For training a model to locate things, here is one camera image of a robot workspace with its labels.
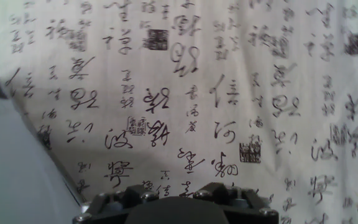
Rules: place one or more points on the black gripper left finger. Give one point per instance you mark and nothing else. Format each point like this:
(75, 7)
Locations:
(110, 202)

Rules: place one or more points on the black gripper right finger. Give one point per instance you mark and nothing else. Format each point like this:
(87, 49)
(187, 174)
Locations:
(244, 205)

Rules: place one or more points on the silver microwave door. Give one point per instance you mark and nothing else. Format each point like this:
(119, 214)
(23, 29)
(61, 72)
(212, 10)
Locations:
(14, 168)

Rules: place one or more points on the beige calligraphy print cloth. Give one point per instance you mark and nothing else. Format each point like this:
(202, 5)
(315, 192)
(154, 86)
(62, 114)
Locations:
(216, 93)

